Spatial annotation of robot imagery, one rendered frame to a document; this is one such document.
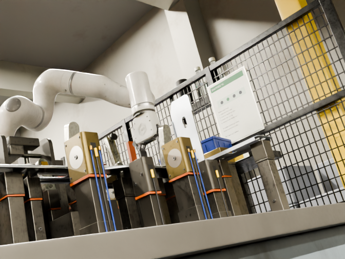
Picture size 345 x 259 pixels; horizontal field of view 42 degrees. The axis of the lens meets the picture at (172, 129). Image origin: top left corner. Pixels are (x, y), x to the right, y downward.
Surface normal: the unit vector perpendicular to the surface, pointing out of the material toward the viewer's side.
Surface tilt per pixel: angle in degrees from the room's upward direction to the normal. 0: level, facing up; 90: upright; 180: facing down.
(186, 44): 90
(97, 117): 90
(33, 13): 180
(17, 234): 90
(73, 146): 90
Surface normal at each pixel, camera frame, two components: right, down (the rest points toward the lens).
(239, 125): -0.67, -0.08
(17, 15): 0.23, 0.92
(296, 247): 0.66, -0.39
